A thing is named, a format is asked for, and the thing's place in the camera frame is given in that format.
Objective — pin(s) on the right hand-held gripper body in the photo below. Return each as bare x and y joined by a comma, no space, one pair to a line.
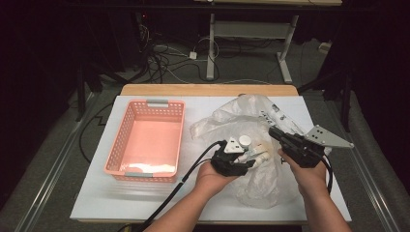
303,150

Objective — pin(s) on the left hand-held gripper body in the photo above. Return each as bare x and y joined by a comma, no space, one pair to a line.
225,162

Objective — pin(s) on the white ointment tube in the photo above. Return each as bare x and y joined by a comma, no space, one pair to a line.
249,155

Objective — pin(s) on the small white round jar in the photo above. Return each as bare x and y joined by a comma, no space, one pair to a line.
245,141

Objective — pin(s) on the clear plastic bag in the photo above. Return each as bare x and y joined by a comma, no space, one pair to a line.
257,187

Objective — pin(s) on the pink plastic basket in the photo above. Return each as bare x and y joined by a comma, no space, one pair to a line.
145,141

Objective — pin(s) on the person's left hand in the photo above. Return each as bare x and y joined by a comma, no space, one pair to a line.
212,180

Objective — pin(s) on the person's right hand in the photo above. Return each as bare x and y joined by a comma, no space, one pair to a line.
306,179

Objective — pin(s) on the white board table mat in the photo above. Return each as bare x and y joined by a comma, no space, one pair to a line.
199,109

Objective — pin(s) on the black metal stand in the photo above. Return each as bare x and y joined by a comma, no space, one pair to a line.
345,96
80,90

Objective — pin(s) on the small white box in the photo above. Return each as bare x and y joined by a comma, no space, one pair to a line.
325,47

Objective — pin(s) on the white power adapter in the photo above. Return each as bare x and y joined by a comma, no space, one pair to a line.
192,55

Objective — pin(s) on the metal floor rail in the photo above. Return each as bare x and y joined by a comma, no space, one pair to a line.
364,170
54,174

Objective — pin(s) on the white metal desk frame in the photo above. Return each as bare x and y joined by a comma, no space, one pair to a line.
210,48

